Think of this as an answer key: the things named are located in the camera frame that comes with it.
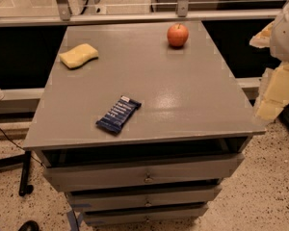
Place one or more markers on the middle grey drawer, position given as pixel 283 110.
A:
pixel 146 198

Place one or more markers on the grey drawer cabinet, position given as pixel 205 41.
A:
pixel 192 105

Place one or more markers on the black shoe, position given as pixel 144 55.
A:
pixel 29 225

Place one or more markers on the red apple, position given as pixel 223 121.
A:
pixel 177 35

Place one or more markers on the grey metal rail frame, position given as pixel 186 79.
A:
pixel 76 12

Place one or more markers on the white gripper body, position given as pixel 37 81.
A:
pixel 285 36

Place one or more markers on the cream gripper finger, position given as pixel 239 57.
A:
pixel 263 38
pixel 273 93

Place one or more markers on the top grey drawer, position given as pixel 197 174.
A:
pixel 94 177

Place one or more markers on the grey drawer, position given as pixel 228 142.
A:
pixel 146 198
pixel 94 177
pixel 119 216

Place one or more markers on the bottom grey drawer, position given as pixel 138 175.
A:
pixel 119 216

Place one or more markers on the yellow sponge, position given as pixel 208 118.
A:
pixel 78 56

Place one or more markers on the black stand leg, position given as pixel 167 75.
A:
pixel 23 160

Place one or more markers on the blue rxbar wrapper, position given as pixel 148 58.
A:
pixel 114 120

